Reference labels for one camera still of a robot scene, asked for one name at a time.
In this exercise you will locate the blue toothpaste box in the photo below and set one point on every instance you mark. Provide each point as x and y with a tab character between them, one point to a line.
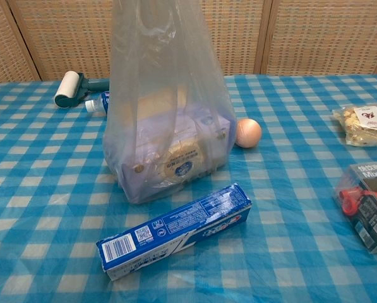
175	230

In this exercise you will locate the woven wooden folding screen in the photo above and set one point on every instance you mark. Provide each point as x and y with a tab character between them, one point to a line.
317	34

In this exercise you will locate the small plastic water bottle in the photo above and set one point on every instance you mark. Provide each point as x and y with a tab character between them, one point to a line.
98	103

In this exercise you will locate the clear nut snack bag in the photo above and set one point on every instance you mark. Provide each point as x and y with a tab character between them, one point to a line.
362	126

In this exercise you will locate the round cookie pack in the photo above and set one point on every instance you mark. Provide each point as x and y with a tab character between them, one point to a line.
183	161

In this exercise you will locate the green lint roller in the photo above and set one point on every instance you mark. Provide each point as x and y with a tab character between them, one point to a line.
69	90

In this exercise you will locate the purple tissue box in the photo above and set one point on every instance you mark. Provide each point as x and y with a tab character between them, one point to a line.
150	139

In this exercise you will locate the blue checkered tablecloth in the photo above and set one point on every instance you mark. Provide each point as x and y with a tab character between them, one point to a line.
49	189

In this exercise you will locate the gray mix snack box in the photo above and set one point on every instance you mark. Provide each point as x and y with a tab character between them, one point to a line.
366	208

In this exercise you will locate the translucent gray plastic bag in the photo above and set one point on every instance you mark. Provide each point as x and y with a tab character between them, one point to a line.
163	63

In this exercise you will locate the pink ball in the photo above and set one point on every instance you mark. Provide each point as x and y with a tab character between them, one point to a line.
248	132

